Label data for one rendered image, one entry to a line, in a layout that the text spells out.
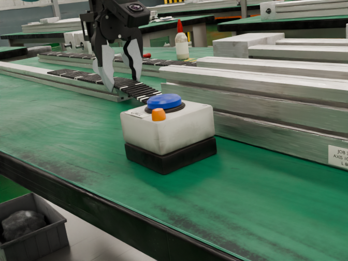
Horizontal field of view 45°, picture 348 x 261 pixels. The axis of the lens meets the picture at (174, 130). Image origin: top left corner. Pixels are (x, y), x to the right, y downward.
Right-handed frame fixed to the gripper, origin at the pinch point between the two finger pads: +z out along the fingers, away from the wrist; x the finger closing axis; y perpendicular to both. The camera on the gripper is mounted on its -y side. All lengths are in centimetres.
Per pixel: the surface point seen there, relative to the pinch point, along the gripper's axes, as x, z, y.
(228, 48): -13.9, -4.7, -15.0
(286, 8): -149, -1, 78
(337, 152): 5.2, 1.5, -48.9
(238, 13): -317, 12, 279
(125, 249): -11, 59, 35
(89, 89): 1.5, 2.3, 13.1
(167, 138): 16.1, -0.7, -35.8
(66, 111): 11.2, 3.3, 4.0
